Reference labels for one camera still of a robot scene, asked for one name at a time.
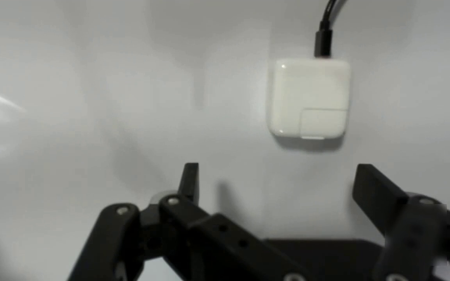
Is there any white power adapter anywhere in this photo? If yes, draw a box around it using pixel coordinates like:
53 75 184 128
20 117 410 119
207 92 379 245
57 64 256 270
268 59 351 140

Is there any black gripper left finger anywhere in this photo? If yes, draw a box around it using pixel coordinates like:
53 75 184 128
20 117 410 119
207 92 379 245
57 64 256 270
67 162 312 281

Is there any black charging cable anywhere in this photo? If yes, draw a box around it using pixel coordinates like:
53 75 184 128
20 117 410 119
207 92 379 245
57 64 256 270
313 0 348 59

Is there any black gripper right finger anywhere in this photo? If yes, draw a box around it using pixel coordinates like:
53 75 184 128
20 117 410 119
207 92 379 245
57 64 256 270
351 164 450 281

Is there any white whiteboard on table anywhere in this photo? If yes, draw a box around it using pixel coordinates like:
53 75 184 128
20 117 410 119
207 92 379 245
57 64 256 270
0 0 450 281

